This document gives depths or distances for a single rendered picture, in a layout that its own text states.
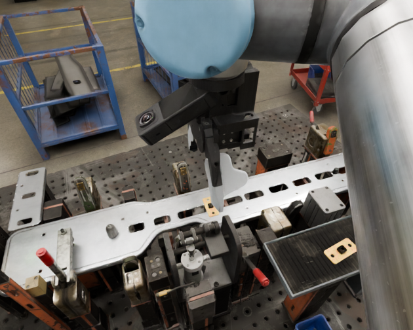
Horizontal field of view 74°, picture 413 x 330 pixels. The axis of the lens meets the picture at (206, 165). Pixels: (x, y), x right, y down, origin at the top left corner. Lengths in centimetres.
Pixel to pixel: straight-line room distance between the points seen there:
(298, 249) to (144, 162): 108
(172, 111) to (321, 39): 21
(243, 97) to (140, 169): 125
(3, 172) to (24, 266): 212
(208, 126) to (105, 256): 67
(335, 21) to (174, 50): 10
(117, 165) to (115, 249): 77
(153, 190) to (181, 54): 129
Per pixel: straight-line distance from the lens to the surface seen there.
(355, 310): 127
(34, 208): 116
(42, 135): 305
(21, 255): 106
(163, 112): 37
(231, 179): 41
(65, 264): 89
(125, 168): 160
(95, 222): 102
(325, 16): 20
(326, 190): 97
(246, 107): 39
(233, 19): 18
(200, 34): 18
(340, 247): 78
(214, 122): 37
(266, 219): 89
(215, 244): 73
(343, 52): 18
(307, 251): 76
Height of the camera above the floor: 179
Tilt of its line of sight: 45 degrees down
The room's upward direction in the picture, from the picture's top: straight up
